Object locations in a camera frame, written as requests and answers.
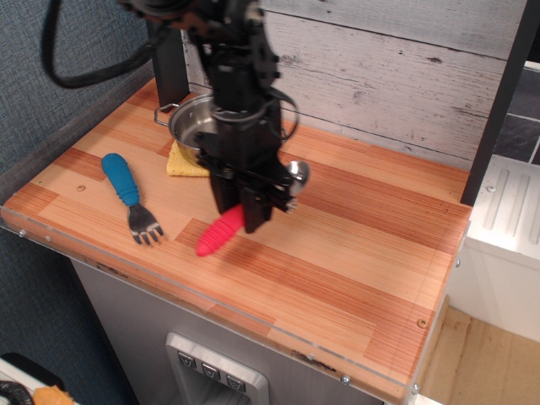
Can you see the dark post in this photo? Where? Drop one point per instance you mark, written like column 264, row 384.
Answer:
column 519, row 52
column 170, row 70

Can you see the white toy sink unit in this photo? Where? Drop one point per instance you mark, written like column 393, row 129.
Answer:
column 496, row 278

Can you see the dark right post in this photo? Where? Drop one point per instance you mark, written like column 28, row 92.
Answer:
column 519, row 52

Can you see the red handled metal spoon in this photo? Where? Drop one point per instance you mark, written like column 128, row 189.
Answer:
column 229, row 223

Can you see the blue handled metal fork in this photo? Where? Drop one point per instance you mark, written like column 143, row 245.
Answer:
column 143, row 226

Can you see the yellow cloth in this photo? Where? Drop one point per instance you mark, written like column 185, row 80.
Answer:
column 177, row 165

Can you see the silver dispenser panel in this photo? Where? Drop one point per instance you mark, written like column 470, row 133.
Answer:
column 204, row 376

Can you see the orange black object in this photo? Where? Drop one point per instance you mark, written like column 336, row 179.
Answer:
column 16, row 394

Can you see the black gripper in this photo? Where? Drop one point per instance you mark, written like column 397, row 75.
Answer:
column 242, row 157

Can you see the dark left post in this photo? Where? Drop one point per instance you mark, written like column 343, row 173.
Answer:
column 170, row 70

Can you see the stainless steel pot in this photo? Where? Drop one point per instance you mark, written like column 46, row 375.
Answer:
column 185, row 121

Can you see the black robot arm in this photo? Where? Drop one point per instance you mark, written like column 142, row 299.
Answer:
column 232, row 45

